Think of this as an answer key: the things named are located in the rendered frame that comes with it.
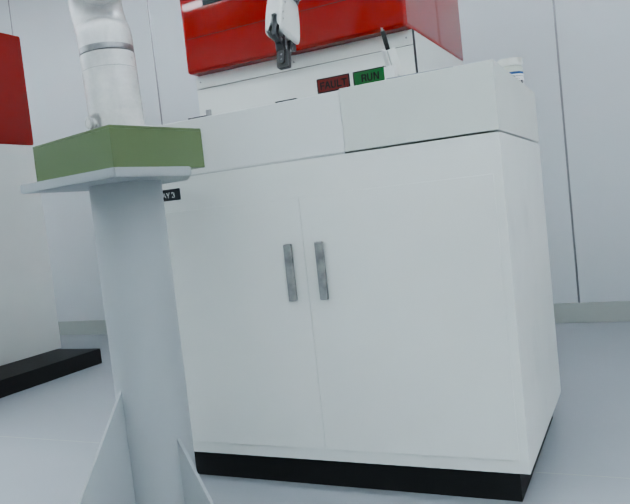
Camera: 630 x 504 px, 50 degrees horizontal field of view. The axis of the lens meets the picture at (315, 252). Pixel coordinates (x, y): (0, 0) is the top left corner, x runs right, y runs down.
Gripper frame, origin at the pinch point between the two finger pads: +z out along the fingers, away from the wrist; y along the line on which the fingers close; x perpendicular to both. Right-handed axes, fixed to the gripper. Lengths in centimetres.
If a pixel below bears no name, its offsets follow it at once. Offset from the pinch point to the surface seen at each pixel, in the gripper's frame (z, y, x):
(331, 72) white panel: -20, -56, -13
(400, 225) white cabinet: 42, -5, 27
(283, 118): 15.0, 0.8, 0.2
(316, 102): 12.7, 1.3, 9.3
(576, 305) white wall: 51, -222, 43
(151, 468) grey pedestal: 95, 15, -25
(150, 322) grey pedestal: 64, 20, -23
